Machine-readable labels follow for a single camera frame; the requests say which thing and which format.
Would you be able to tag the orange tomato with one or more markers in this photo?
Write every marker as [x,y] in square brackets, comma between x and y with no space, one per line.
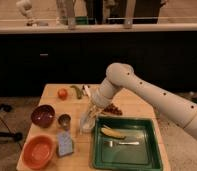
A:
[62,94]

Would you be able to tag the green pepper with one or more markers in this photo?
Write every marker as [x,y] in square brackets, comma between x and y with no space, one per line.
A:
[78,91]

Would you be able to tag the white paper cup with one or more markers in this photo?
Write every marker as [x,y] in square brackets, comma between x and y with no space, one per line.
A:
[86,126]

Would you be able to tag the white handled knife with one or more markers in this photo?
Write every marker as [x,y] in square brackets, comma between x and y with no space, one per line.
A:
[87,90]

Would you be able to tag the silver fork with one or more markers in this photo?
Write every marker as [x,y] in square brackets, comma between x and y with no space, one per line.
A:
[114,143]

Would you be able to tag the orange plastic bowl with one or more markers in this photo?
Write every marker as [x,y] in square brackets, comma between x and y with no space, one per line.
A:
[38,152]

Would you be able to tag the light blue towel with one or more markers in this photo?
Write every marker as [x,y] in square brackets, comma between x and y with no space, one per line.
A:
[87,122]

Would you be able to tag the dark red bowl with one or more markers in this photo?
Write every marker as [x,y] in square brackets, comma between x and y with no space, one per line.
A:
[43,116]

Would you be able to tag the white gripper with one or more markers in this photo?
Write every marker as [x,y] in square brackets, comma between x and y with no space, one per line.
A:
[92,111]

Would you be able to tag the red grapes bunch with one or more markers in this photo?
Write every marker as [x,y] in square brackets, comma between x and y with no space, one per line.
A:
[113,110]

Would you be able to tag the black tripod stand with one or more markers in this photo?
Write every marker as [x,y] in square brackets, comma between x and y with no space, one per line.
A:
[18,136]

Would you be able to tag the blue sponge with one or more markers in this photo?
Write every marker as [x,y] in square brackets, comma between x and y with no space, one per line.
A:
[65,144]

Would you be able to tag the small metal cup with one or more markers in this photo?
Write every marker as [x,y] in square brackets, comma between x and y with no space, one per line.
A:
[64,121]

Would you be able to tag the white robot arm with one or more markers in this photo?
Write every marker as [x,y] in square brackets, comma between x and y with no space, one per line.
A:
[118,76]

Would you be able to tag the green plastic tray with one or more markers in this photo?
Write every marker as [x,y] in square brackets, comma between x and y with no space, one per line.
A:
[143,157]

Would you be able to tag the yellow banana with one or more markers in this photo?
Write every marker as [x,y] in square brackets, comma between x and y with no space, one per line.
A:
[112,133]

